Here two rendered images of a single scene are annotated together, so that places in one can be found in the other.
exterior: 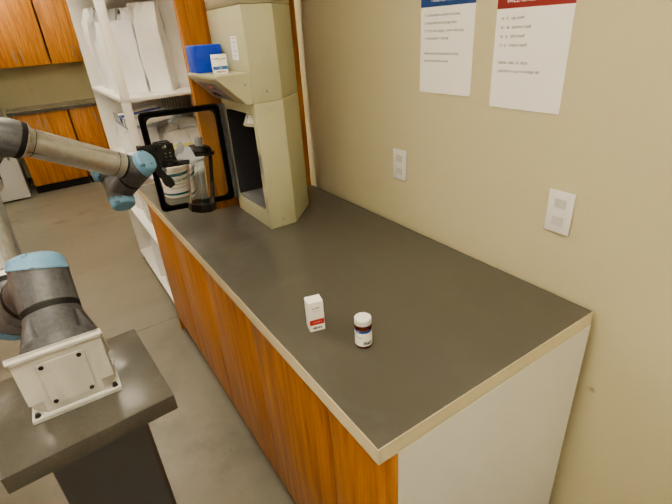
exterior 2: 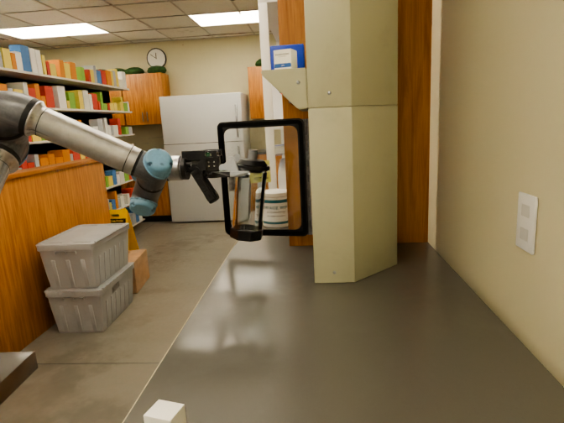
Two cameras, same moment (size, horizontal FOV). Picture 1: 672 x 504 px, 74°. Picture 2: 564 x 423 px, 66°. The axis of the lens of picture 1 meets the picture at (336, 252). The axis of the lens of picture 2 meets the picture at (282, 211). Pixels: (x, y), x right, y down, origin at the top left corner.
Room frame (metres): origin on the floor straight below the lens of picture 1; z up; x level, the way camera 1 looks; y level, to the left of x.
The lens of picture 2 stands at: (0.65, -0.36, 1.38)
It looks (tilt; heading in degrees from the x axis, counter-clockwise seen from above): 12 degrees down; 36
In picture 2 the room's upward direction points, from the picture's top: 3 degrees counter-clockwise
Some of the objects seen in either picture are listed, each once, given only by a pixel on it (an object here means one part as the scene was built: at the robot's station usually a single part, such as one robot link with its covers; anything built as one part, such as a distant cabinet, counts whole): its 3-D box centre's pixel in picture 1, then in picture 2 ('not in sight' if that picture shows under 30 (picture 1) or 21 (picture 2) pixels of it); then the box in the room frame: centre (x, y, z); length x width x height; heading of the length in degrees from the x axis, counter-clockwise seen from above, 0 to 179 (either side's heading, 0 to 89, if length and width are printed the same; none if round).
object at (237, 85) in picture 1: (218, 87); (288, 93); (1.70, 0.38, 1.46); 0.32 x 0.12 x 0.10; 32
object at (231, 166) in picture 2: (189, 154); (232, 166); (1.57, 0.49, 1.26); 0.09 x 0.03 x 0.06; 98
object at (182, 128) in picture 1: (189, 158); (263, 179); (1.80, 0.56, 1.19); 0.30 x 0.01 x 0.40; 112
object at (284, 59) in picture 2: (219, 63); (285, 62); (1.66, 0.35, 1.54); 0.05 x 0.05 x 0.06; 15
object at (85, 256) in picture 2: not in sight; (89, 253); (2.27, 2.62, 0.49); 0.60 x 0.42 x 0.33; 32
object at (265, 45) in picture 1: (269, 118); (352, 137); (1.80, 0.22, 1.32); 0.32 x 0.25 x 0.77; 32
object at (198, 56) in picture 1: (204, 58); (288, 63); (1.78, 0.43, 1.55); 0.10 x 0.10 x 0.09; 32
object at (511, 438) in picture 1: (300, 327); not in sight; (1.62, 0.18, 0.45); 2.05 x 0.67 x 0.90; 32
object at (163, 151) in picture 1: (157, 156); (202, 164); (1.56, 0.60, 1.27); 0.12 x 0.08 x 0.09; 122
